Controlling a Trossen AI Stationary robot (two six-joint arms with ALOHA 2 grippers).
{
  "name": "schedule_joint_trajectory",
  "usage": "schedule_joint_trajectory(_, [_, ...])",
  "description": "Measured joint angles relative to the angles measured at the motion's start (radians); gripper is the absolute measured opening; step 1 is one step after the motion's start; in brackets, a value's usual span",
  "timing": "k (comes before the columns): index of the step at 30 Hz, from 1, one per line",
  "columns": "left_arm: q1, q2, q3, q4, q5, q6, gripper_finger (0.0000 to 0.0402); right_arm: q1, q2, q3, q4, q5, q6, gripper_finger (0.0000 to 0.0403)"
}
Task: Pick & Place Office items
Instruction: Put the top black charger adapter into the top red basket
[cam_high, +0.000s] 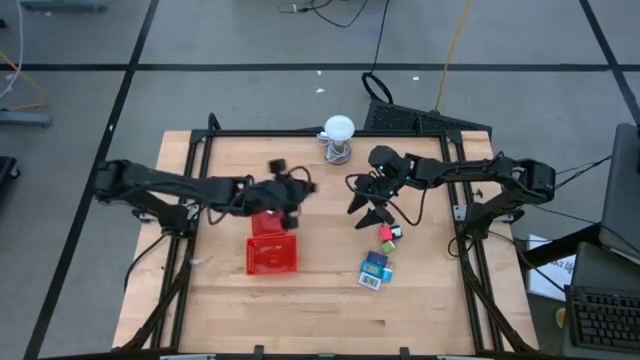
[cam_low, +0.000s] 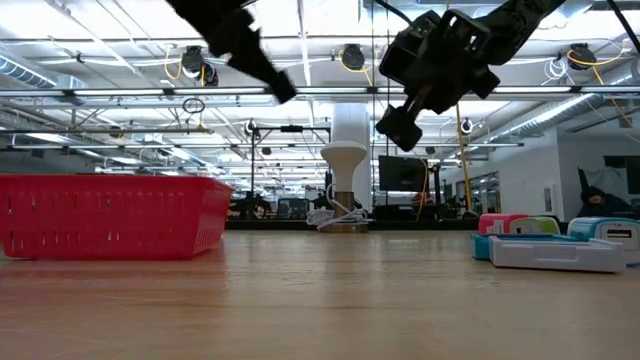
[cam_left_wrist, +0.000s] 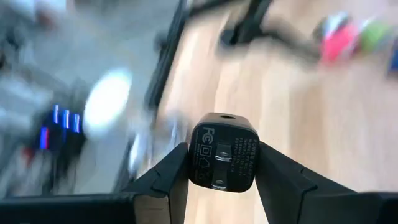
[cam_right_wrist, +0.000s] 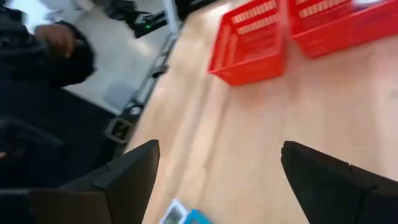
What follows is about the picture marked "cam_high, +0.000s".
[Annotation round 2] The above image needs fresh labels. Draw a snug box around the grey metal stand foot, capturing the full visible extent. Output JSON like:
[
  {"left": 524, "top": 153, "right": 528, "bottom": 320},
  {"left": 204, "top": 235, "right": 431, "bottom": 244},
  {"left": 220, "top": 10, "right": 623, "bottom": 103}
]
[
  {"left": 18, "top": 0, "right": 109, "bottom": 13},
  {"left": 0, "top": 109, "right": 54, "bottom": 129}
]

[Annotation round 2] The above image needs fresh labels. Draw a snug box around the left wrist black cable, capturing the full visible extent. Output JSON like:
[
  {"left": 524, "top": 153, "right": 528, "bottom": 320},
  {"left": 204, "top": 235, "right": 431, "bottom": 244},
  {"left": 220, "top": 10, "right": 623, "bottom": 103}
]
[{"left": 285, "top": 164, "right": 314, "bottom": 187}]

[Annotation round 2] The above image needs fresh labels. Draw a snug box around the dark grey laptop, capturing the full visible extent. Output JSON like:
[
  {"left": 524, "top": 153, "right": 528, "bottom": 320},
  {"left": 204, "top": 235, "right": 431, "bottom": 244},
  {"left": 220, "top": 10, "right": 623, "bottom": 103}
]
[{"left": 569, "top": 241, "right": 640, "bottom": 297}]

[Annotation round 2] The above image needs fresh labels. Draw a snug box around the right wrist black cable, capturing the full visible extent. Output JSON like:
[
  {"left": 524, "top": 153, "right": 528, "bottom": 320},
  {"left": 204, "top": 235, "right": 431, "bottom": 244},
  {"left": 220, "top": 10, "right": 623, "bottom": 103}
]
[{"left": 344, "top": 171, "right": 427, "bottom": 228}]

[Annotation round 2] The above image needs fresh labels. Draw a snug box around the white paper sheet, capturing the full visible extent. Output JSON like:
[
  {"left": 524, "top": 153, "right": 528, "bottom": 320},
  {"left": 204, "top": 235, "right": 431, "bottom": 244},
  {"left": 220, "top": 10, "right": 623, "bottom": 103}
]
[{"left": 526, "top": 233, "right": 577, "bottom": 303}]

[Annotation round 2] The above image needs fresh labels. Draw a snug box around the black chair base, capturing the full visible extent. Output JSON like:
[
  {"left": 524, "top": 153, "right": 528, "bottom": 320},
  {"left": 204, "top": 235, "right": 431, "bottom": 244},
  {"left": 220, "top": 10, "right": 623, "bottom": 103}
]
[{"left": 0, "top": 155, "right": 22, "bottom": 200}]

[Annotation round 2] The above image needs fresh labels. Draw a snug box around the thin yellow floor cable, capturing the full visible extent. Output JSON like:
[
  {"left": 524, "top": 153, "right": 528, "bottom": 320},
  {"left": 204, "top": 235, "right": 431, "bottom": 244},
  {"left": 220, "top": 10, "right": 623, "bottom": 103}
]
[{"left": 0, "top": 49, "right": 51, "bottom": 112}]

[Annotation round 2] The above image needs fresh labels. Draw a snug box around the black computer keyboard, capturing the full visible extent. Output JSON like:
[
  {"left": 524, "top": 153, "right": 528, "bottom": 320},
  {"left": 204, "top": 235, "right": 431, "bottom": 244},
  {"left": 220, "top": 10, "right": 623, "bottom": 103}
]
[{"left": 563, "top": 283, "right": 640, "bottom": 355}]

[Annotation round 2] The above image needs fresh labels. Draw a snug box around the white coiled lamp cable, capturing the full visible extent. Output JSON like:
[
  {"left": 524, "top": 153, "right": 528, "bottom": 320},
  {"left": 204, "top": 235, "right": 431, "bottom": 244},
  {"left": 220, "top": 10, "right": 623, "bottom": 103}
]
[{"left": 315, "top": 131, "right": 353, "bottom": 166}]

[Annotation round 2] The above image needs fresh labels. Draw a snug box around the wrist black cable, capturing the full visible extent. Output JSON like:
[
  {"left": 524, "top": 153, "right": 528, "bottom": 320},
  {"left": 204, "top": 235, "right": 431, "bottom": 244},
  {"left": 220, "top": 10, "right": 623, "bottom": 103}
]
[
  {"left": 285, "top": 164, "right": 314, "bottom": 187},
  {"left": 344, "top": 171, "right": 427, "bottom": 228}
]

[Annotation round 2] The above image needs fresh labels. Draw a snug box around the thin black cable with plug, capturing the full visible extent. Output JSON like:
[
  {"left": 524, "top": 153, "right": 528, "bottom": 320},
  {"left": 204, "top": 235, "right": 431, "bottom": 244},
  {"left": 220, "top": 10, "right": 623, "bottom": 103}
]
[{"left": 277, "top": 0, "right": 372, "bottom": 29}]

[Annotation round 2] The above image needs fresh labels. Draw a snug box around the thin white floor cable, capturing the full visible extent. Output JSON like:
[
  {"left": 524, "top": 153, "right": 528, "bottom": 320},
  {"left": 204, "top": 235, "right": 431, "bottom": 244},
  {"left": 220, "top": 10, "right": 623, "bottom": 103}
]
[{"left": 0, "top": 0, "right": 26, "bottom": 101}]

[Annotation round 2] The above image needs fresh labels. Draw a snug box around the black perforated computer tower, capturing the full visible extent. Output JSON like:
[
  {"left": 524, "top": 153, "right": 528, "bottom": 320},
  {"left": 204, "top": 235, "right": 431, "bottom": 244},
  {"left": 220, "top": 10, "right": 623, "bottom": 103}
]
[{"left": 362, "top": 98, "right": 493, "bottom": 137}]

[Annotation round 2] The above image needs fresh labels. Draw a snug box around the white box with label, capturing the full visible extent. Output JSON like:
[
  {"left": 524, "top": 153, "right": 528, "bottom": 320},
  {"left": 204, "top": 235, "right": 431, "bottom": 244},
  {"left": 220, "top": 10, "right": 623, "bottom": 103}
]
[{"left": 357, "top": 272, "right": 383, "bottom": 292}]

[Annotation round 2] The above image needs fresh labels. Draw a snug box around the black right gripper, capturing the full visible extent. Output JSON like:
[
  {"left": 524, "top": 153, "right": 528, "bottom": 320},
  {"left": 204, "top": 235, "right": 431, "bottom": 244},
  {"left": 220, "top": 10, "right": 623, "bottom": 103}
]
[{"left": 347, "top": 172, "right": 404, "bottom": 231}]

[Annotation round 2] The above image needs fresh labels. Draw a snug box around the teal box with label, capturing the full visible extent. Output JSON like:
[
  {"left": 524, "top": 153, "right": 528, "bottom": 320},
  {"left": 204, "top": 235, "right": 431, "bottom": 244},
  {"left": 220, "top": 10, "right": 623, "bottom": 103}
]
[{"left": 360, "top": 260, "right": 386, "bottom": 280}]

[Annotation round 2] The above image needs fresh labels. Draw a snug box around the black hanging cable with loop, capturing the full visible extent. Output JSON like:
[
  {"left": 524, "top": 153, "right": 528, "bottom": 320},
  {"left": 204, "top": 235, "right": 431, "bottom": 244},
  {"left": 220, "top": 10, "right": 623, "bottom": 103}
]
[{"left": 360, "top": 0, "right": 395, "bottom": 106}]

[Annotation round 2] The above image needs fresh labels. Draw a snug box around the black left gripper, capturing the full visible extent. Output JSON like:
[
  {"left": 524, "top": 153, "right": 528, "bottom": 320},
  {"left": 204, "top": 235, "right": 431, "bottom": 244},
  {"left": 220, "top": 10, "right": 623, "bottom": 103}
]
[{"left": 237, "top": 159, "right": 319, "bottom": 231}]

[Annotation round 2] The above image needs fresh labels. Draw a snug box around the white mushroom table lamp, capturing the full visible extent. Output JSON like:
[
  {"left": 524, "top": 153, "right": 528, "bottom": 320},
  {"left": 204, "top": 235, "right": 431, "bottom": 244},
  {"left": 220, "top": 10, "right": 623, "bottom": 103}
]
[{"left": 323, "top": 114, "right": 357, "bottom": 165}]

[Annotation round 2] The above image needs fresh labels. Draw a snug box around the large red plastic basket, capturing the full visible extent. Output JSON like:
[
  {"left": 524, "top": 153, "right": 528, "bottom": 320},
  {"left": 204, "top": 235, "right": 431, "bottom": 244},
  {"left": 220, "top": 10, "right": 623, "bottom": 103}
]
[{"left": 245, "top": 233, "right": 299, "bottom": 277}]

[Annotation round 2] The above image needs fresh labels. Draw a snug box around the black desk beam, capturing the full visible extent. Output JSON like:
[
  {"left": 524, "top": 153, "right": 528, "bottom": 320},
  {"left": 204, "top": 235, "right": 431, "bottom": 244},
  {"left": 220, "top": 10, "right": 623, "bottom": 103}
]
[{"left": 519, "top": 222, "right": 604, "bottom": 271}]

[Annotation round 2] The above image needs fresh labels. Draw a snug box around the grey monitor panel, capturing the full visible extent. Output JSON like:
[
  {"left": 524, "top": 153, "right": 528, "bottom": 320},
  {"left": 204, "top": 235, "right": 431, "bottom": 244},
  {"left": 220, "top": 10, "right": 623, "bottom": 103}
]
[{"left": 598, "top": 122, "right": 640, "bottom": 262}]

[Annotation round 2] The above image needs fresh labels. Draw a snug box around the yellow hanging cable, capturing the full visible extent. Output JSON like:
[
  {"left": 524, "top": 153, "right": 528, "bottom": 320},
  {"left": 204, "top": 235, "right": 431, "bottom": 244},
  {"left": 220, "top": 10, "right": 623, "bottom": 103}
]
[{"left": 433, "top": 0, "right": 474, "bottom": 113}]

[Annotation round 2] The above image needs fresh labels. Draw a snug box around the black aluminium table frame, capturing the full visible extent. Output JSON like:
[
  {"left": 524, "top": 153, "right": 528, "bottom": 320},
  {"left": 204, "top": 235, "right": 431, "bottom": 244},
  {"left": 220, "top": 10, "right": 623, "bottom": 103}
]
[{"left": 118, "top": 112, "right": 540, "bottom": 354}]

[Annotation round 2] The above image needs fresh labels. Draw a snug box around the small red plastic basket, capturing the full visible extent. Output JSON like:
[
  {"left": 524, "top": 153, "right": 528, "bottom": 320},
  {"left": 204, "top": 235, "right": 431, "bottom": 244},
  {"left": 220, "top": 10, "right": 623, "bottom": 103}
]
[{"left": 250, "top": 210, "right": 290, "bottom": 238}]

